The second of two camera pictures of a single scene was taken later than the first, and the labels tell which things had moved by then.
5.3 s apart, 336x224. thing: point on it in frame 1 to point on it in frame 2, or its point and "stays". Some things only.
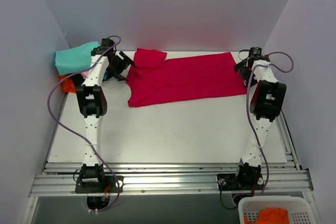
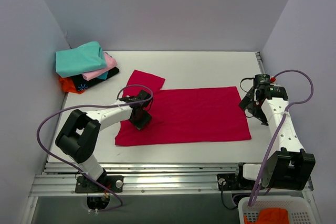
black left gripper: (119, 64) to (142, 121)
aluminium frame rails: (58, 180) stays
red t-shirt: (159, 80) to (181, 115)
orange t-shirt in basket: (271, 216) stays
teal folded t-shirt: (74, 60) stays
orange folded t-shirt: (67, 84) stays
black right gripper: (243, 67) to (252, 106)
